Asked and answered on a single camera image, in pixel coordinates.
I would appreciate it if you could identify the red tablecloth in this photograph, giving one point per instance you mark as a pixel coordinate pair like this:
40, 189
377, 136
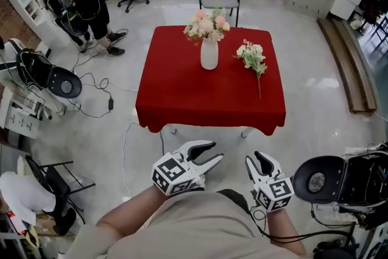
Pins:
194, 94

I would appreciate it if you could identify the white flower bouquet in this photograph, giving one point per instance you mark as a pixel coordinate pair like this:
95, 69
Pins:
251, 54

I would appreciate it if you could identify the wooden step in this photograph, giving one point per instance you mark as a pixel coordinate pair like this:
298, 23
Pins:
348, 69

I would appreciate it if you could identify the person's right forearm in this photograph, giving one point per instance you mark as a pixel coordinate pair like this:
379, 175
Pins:
282, 227

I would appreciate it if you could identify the pink flower bouquet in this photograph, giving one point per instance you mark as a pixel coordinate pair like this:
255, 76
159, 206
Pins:
206, 24

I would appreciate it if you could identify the white vase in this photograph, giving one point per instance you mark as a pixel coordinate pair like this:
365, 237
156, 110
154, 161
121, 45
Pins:
209, 54

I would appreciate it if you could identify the black backpack rig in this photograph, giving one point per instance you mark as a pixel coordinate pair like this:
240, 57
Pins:
333, 173
57, 82

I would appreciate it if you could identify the person's left forearm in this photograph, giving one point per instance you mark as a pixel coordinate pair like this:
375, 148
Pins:
130, 212

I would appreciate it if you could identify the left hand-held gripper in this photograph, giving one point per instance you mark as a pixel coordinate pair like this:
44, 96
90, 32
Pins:
169, 173

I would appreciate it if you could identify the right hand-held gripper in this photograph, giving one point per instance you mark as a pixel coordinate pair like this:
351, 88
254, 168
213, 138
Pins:
274, 194

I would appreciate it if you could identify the person's beige shirt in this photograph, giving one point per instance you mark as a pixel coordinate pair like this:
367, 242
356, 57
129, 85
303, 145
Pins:
197, 227

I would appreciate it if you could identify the black folding chair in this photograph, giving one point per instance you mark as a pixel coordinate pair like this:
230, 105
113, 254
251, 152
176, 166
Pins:
53, 174

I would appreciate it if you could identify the black power adapter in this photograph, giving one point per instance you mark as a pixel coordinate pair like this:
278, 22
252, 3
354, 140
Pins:
111, 103

